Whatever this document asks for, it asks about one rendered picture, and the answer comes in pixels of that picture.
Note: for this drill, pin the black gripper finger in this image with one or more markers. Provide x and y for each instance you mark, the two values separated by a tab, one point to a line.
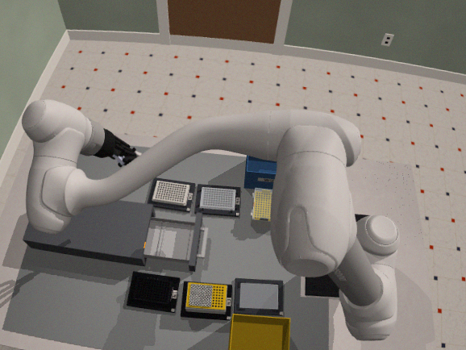
125	145
125	157

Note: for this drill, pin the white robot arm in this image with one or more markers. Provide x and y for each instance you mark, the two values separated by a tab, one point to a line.
312	215

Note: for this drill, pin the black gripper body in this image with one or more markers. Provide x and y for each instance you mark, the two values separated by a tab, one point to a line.
107	149

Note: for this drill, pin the dark blue open bin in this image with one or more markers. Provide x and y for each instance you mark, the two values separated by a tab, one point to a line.
263	175

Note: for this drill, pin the grey bench mat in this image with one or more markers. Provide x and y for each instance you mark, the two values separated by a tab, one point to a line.
83	301

